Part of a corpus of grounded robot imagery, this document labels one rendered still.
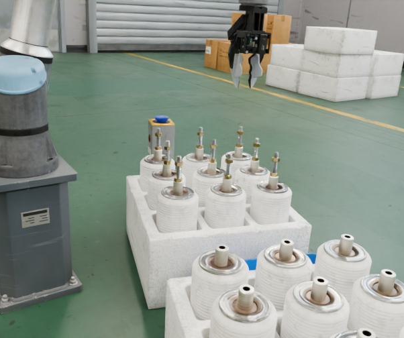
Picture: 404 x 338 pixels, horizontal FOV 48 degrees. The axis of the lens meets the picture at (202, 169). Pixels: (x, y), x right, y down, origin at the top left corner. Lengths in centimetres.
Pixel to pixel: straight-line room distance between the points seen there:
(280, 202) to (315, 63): 284
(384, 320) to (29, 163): 72
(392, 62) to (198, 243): 338
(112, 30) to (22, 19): 517
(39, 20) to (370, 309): 88
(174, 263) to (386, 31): 630
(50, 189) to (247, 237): 45
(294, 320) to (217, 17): 649
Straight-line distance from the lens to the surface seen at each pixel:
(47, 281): 112
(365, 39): 387
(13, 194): 101
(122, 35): 633
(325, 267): 85
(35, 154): 101
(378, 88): 410
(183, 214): 101
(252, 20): 119
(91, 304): 111
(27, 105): 99
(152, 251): 100
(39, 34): 112
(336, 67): 372
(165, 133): 138
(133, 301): 111
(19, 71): 98
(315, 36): 385
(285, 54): 412
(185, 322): 77
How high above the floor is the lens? 66
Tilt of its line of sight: 20 degrees down
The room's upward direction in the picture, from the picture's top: 3 degrees clockwise
